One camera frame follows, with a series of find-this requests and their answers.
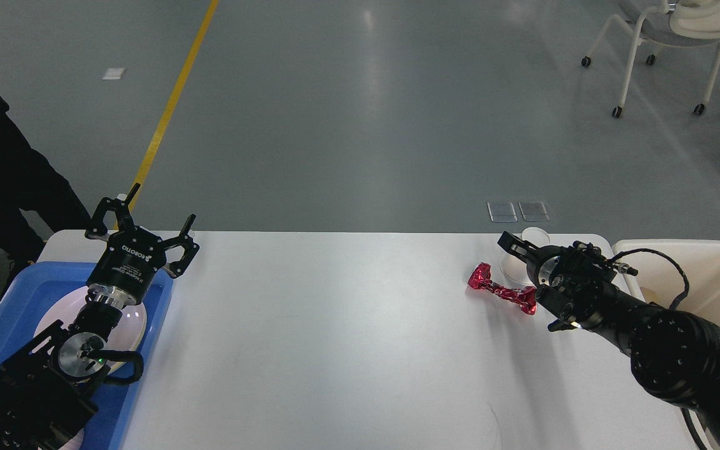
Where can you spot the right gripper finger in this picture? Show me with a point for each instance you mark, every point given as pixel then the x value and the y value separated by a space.
pixel 524 255
pixel 508 241

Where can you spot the floor socket plates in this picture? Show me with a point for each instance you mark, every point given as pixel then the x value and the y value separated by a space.
pixel 512 212

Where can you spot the white chair on wheels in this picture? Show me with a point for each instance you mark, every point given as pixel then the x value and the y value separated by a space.
pixel 663 24

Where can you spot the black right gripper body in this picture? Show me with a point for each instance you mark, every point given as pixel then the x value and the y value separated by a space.
pixel 541 263

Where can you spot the beige waste bin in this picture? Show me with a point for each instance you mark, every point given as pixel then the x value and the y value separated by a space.
pixel 700 261

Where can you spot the pink plate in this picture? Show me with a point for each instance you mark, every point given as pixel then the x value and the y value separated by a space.
pixel 124 334

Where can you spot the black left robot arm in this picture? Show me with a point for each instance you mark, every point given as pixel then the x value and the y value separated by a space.
pixel 111 215

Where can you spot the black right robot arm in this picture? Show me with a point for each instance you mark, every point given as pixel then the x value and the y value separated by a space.
pixel 673 354

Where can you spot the blue plastic tray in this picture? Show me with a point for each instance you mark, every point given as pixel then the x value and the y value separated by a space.
pixel 32 294

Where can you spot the red foil wrapper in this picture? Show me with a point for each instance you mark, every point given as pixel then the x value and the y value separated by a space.
pixel 524 297

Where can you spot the white floor label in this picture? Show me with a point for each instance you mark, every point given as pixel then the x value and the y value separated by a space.
pixel 114 73

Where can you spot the person in black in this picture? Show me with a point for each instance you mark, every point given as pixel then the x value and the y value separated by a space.
pixel 28 182

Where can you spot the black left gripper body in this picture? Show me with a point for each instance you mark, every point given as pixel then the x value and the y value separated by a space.
pixel 130 262

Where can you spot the brown paper bag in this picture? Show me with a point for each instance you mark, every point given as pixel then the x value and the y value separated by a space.
pixel 650 296

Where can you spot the white paper cup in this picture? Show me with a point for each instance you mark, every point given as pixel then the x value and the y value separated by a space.
pixel 514 269

